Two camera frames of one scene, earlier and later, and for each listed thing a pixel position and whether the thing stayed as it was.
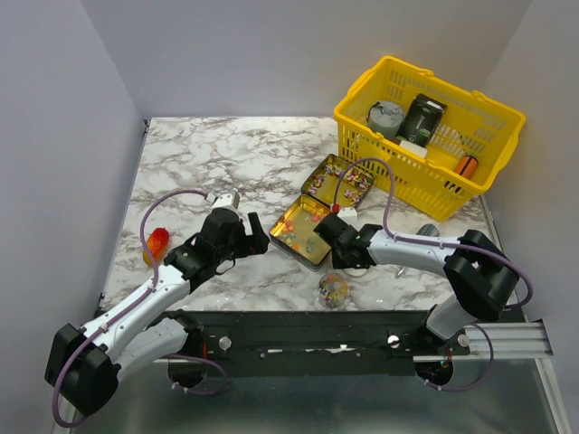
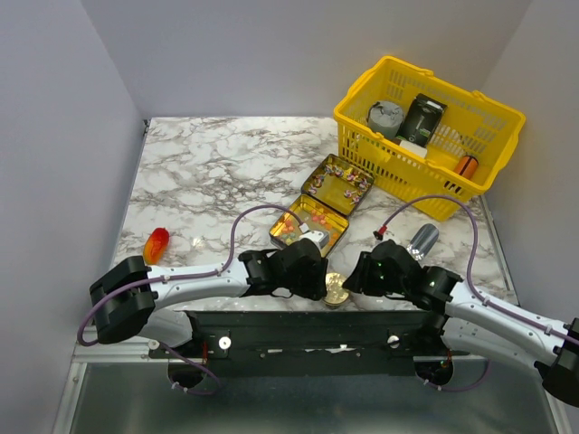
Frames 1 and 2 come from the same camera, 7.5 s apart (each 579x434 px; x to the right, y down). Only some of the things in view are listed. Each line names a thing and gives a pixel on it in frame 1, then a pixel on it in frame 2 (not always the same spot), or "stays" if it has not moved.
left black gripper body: [240, 239] -> [308, 286]
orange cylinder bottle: [467, 166] stays
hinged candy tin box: [333, 182] stays
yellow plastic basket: [441, 144] stays
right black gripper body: [338, 260] -> [374, 280]
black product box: [421, 121] stays
